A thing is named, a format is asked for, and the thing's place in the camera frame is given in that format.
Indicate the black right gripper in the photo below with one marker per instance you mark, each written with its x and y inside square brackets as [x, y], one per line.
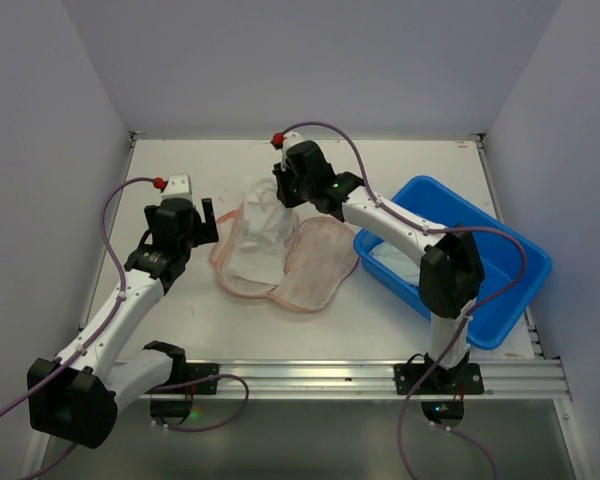
[284, 185]

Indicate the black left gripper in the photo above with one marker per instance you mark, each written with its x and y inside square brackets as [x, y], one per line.
[200, 228]

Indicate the floral mesh laundry bag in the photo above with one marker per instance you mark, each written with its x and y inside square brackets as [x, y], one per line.
[319, 258]

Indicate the white mint bra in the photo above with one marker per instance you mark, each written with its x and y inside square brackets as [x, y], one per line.
[397, 262]

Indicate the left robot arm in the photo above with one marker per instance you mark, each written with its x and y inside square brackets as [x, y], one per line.
[78, 395]

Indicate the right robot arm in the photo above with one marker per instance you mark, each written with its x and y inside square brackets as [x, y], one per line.
[450, 268]

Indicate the blue plastic bin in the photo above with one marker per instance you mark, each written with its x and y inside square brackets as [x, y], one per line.
[492, 323]

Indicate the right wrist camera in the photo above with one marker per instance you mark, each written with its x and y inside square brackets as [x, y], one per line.
[283, 141]

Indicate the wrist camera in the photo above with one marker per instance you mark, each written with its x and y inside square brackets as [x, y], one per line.
[174, 187]
[283, 141]

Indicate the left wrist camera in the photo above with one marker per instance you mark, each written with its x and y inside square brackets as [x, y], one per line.
[174, 187]

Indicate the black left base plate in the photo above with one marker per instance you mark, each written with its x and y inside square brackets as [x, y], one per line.
[199, 377]

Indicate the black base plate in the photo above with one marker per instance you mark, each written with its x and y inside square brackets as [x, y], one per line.
[463, 379]
[199, 377]

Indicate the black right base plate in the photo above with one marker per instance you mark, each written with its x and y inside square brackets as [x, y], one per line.
[463, 379]

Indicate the aluminium front rail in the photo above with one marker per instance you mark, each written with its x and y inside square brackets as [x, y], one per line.
[383, 380]

